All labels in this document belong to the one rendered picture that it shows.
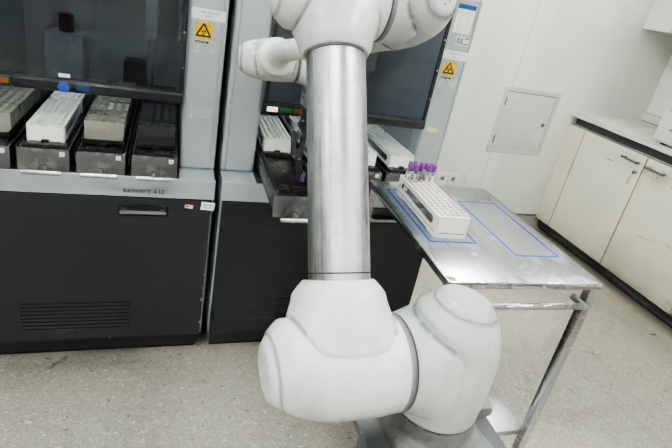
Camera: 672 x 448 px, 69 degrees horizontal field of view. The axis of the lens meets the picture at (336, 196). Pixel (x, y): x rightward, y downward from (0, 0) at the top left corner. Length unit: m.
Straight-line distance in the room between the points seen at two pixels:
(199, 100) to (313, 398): 1.15
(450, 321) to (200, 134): 1.15
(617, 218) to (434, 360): 2.81
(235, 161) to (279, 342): 1.09
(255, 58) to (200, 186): 0.50
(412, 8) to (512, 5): 2.45
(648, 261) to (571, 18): 1.55
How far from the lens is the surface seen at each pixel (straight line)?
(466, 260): 1.30
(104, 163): 1.65
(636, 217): 3.43
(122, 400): 1.92
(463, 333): 0.79
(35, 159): 1.68
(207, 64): 1.64
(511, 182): 3.74
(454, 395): 0.84
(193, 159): 1.73
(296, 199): 1.45
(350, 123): 0.78
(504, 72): 3.39
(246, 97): 1.67
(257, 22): 1.64
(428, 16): 0.90
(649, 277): 3.39
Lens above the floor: 1.39
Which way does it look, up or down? 23 degrees down
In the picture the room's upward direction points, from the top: 11 degrees clockwise
